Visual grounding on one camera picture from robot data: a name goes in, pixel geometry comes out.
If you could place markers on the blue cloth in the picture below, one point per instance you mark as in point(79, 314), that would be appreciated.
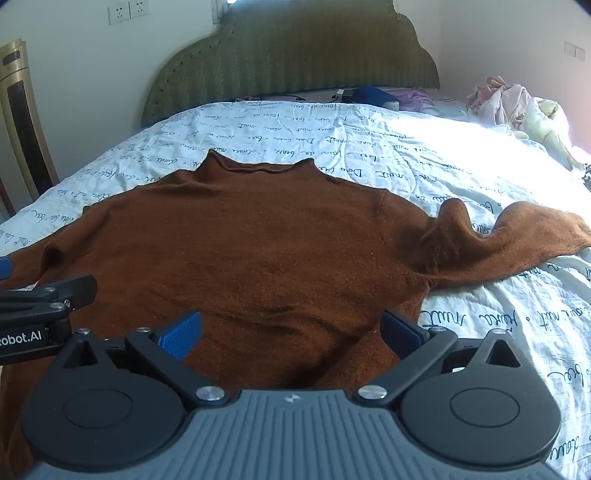
point(369, 94)

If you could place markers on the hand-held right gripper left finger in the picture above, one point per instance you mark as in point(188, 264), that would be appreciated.
point(182, 335)

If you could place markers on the brown knit sweater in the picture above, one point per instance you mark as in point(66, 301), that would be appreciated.
point(258, 230)

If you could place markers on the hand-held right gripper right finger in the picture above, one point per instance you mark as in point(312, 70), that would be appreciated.
point(400, 333)

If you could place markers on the pink crumpled cloth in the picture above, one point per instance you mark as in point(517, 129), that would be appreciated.
point(496, 99)

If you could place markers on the white script-printed quilt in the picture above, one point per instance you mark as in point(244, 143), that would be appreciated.
point(323, 134)

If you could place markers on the gold tower fan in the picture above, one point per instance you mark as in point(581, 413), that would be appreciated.
point(25, 120)

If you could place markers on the cream crumpled cloth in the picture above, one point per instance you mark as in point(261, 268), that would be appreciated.
point(549, 122)

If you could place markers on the white wall switch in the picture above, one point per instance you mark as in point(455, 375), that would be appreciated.
point(575, 49)

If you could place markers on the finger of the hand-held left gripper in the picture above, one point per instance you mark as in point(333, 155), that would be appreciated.
point(69, 288)
point(4, 268)

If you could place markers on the small black grey device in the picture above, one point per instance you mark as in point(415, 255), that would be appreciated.
point(341, 95)

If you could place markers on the green padded headboard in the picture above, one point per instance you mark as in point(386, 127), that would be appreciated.
point(286, 60)

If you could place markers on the dark cloth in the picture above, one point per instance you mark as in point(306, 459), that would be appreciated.
point(587, 173)

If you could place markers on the purple cloth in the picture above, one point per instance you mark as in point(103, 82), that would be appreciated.
point(415, 100)

